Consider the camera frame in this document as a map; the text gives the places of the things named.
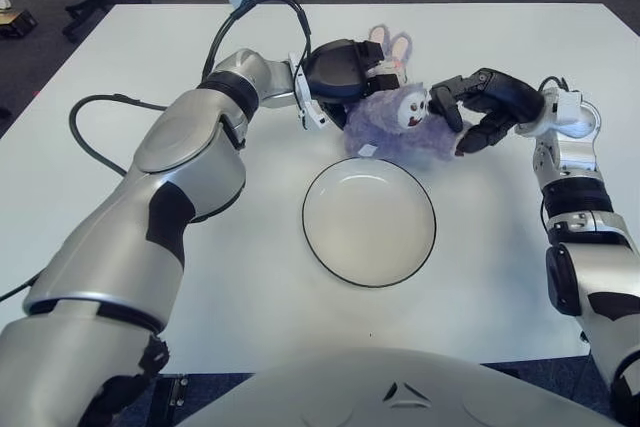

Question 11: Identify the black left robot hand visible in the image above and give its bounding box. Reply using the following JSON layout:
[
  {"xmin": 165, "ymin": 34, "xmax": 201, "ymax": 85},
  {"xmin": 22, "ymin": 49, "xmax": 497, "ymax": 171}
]
[{"xmin": 302, "ymin": 38, "xmax": 409, "ymax": 131}]

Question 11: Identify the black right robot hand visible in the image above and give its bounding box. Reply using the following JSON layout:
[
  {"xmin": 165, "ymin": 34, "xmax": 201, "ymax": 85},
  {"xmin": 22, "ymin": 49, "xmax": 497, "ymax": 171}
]
[{"xmin": 429, "ymin": 67, "xmax": 546, "ymax": 156}]

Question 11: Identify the purple plush bunny doll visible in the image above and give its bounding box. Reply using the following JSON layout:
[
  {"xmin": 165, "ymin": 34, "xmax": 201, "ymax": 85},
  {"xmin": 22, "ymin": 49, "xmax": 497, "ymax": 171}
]
[{"xmin": 341, "ymin": 22, "xmax": 469, "ymax": 163}]

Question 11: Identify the white plate with black rim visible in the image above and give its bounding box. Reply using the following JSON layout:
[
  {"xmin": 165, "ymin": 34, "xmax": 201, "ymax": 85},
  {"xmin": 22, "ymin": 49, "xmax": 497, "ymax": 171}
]
[{"xmin": 301, "ymin": 156, "xmax": 439, "ymax": 290}]

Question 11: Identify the silver robot torso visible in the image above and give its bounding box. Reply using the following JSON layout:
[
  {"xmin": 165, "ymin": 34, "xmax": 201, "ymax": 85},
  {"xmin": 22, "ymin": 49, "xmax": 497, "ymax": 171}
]
[{"xmin": 177, "ymin": 346, "xmax": 640, "ymax": 427}]

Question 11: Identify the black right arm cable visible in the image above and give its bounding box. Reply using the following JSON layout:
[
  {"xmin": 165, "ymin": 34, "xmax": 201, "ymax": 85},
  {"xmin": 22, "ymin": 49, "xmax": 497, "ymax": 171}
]
[{"xmin": 538, "ymin": 75, "xmax": 571, "ymax": 96}]

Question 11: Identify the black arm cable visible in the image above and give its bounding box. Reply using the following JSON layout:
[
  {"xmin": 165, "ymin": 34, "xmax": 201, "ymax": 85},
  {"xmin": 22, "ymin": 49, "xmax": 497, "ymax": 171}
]
[
  {"xmin": 538, "ymin": 75, "xmax": 571, "ymax": 96},
  {"xmin": 0, "ymin": 0, "xmax": 311, "ymax": 303}
]

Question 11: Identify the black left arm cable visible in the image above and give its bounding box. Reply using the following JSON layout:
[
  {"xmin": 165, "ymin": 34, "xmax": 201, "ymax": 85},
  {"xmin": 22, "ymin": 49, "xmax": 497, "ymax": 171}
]
[{"xmin": 0, "ymin": 0, "xmax": 311, "ymax": 303}]

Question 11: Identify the black metal bracket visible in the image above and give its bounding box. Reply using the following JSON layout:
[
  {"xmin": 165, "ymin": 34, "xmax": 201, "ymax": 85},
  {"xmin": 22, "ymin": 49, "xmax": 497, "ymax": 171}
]
[{"xmin": 149, "ymin": 372, "xmax": 190, "ymax": 423}]

